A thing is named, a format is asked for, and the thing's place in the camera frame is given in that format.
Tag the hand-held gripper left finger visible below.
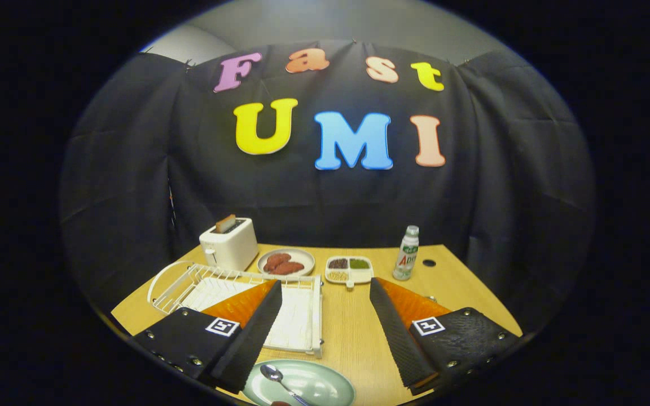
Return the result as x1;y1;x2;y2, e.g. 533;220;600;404
133;279;283;394

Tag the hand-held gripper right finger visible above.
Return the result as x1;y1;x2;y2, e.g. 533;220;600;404
369;277;523;395

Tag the metal spoon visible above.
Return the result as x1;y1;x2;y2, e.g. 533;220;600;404
260;364;311;406

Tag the white wire dish rack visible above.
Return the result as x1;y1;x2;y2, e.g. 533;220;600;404
147;261;324;359

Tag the light green plate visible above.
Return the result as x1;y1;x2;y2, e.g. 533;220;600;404
242;359;356;406

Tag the white divided bean dish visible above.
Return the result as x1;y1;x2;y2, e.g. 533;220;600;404
325;255;375;289

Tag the beige plate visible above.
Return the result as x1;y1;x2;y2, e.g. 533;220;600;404
257;248;315;279

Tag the white bottle green label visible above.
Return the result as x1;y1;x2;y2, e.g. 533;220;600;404
392;226;420;281

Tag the white toaster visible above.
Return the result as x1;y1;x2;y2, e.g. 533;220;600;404
199;217;259;272

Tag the black backdrop cloth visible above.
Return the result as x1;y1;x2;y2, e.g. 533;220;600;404
59;39;595;333

